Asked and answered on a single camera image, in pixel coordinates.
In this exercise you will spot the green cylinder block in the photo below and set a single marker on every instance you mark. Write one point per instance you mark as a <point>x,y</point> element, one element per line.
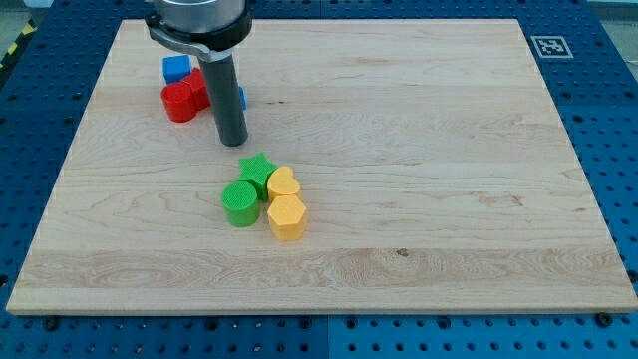
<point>240,203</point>

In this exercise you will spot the red angular block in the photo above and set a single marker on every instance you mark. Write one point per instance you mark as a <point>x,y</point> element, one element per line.
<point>196,83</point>

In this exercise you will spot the red cylinder block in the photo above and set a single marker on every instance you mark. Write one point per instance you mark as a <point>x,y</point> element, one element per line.
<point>178,102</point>

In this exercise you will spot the white fiducial marker tag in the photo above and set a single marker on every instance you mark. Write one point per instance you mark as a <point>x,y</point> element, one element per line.
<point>551,47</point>

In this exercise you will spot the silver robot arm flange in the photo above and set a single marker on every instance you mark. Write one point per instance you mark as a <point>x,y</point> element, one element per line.
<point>205,29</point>

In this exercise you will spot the blue block behind rod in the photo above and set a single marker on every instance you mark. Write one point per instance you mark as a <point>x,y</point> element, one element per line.
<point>242,98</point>

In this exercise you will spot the blue cube block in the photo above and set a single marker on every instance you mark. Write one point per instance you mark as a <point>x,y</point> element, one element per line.
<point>175,68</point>

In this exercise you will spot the yellow hexagon block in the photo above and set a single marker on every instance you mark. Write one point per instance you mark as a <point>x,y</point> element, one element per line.
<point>287,217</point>

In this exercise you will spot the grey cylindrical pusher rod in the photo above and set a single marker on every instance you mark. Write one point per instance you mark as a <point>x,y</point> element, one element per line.
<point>224,96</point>

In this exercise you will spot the yellow heart block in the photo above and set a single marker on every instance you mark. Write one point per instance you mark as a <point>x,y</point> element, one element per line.
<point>282,182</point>

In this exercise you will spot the wooden board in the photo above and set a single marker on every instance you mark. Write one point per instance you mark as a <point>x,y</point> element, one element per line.
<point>436,171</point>

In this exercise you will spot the green star block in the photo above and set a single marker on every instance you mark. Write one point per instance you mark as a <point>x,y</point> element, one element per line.
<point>257,170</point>

